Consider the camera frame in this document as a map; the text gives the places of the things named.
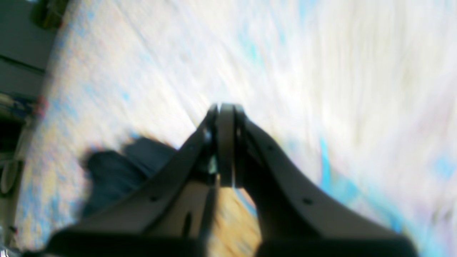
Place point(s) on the patterned tablecloth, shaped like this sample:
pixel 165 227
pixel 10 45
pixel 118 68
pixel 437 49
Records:
pixel 361 94

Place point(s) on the black t-shirt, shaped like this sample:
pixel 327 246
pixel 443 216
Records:
pixel 115 175

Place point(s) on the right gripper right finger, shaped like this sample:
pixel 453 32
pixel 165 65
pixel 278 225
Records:
pixel 296 218

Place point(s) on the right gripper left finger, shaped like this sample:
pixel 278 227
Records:
pixel 171 214

